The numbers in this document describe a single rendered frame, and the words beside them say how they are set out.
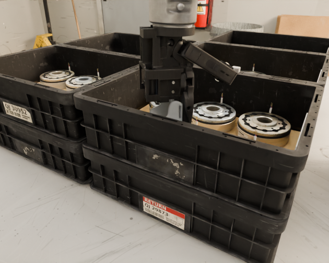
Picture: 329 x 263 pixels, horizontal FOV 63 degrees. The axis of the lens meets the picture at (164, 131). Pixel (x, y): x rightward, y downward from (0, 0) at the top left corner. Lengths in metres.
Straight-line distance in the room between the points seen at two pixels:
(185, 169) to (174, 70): 0.16
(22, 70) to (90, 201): 0.49
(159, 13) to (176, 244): 0.39
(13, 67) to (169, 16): 0.59
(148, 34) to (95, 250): 0.37
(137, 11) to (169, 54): 3.50
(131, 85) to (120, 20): 3.46
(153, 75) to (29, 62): 0.57
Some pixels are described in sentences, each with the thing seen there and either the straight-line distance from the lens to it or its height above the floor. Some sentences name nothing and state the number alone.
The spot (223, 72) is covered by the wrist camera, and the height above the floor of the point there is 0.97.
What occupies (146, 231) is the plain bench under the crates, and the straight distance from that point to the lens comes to 0.54.
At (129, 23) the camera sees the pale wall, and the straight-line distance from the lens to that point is 4.03.
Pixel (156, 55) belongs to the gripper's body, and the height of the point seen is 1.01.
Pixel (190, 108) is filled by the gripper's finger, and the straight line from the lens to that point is 0.45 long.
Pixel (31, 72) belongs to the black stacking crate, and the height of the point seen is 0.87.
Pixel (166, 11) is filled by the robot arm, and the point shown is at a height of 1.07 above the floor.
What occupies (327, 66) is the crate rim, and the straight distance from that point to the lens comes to 0.79.
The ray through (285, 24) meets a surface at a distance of 3.43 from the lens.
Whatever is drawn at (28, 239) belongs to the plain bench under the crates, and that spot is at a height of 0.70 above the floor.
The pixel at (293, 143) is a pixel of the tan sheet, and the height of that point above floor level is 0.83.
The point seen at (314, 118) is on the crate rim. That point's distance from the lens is 0.47.
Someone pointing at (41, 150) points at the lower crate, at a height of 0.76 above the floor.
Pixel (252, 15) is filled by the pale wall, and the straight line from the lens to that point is 3.59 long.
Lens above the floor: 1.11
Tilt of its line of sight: 29 degrees down
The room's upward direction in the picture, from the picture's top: straight up
